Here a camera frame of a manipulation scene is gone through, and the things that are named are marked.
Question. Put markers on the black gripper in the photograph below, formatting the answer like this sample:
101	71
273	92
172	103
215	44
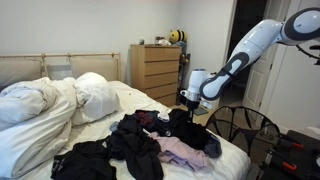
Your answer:
190	100

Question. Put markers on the black sweater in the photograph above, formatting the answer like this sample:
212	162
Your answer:
192	134

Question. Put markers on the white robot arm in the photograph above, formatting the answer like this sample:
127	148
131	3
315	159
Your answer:
299	28

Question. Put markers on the black mesh laundry basket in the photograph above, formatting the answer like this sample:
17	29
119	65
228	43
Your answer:
246	128

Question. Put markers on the grey floor scale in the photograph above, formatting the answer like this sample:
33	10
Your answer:
200	111

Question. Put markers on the red black plaid garment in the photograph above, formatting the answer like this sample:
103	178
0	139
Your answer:
146	118

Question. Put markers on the dark blue garment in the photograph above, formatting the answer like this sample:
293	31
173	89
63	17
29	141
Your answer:
213	147

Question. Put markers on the pink garment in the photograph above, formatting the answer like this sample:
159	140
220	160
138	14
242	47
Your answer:
176	152

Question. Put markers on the wooden chest of drawers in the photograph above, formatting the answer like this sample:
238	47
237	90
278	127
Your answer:
154	71

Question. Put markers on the bee plush toy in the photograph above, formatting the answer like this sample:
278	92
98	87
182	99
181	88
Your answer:
177	35

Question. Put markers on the black garment middle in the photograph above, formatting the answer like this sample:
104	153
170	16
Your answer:
129	142

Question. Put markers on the white door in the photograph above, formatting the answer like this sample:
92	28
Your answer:
258	78

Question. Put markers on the white pillow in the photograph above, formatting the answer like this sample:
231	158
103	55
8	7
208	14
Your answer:
95	97

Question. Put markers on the black garment front left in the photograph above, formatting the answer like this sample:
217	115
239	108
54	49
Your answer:
86	161

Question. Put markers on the white rumpled duvet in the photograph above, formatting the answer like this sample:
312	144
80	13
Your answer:
35	122

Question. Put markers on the wooden bed headboard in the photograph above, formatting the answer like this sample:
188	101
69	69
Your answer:
25	67

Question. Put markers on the black clamp orange handles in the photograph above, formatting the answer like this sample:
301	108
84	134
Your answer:
304	156

